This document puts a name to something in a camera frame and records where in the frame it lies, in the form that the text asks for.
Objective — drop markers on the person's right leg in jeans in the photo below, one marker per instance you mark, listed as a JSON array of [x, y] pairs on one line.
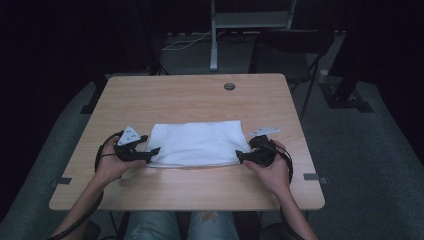
[[216, 228]]

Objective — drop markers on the grey round table grommet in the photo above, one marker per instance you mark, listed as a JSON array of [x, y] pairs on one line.
[[229, 86]]

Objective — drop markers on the black stand base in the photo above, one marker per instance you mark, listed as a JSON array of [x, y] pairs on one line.
[[346, 96]]

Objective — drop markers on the grey metal stand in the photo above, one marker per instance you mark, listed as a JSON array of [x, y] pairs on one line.
[[248, 20]]

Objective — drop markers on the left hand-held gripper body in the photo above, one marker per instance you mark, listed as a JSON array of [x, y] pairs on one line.
[[128, 146]]

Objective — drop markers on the person's right hand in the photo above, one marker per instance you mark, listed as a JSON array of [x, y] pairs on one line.
[[275, 176]]

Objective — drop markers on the black folding chair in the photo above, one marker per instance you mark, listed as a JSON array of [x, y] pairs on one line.
[[293, 43]]

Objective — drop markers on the person's leg in jeans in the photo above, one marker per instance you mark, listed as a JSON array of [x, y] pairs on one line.
[[216, 228], [150, 226]]

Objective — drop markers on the person's left hand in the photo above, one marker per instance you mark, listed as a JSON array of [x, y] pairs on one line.
[[110, 165]]

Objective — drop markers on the white tank top black trim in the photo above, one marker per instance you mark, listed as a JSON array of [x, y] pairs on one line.
[[198, 143]]

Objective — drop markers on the person's left leg in jeans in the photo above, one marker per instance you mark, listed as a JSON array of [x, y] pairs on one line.
[[150, 226]]

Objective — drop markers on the grey tape piece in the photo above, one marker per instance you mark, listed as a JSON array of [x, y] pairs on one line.
[[311, 176], [63, 181]]

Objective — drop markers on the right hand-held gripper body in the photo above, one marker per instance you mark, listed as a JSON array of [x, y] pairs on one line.
[[266, 155]]

